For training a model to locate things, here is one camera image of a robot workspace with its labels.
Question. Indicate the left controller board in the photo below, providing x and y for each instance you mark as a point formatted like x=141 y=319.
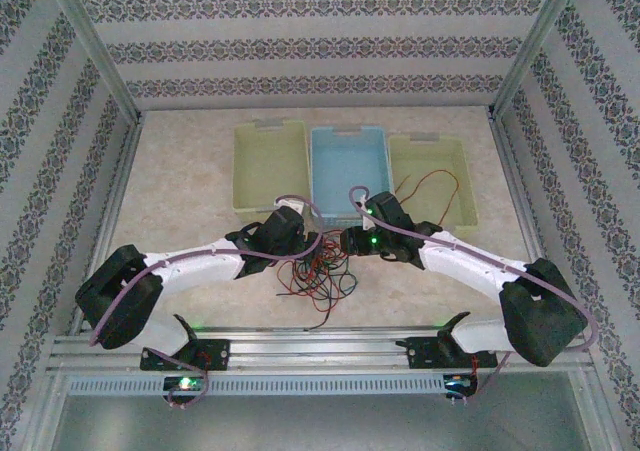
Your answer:
x=185 y=383

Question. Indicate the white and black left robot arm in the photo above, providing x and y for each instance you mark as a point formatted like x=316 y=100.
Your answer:
x=200 y=268

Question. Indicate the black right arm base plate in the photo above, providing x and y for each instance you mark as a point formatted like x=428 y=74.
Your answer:
x=425 y=353

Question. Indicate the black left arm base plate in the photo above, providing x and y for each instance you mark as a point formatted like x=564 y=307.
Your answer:
x=215 y=353

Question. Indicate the right controller board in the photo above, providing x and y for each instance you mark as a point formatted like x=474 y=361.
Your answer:
x=460 y=385

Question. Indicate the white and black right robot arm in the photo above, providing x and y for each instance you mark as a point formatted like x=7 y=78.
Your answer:
x=465 y=271

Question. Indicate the grey metal panel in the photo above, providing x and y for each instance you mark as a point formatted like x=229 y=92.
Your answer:
x=320 y=426

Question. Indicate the light blue plastic bin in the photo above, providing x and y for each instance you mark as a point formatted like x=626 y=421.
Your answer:
x=345 y=171

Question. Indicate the aluminium mounting rail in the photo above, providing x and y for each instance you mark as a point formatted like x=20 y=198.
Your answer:
x=320 y=351

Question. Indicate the aluminium frame post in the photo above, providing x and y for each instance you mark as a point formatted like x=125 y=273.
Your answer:
x=97 y=51
x=536 y=46

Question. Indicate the controller board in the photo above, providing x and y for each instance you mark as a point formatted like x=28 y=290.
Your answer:
x=185 y=383
x=460 y=385

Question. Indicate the pale yellow plastic bin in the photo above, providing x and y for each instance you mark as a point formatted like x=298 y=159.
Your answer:
x=425 y=156
x=270 y=171

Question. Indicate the aluminium side rail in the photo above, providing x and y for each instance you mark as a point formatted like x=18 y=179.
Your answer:
x=109 y=221
x=515 y=181

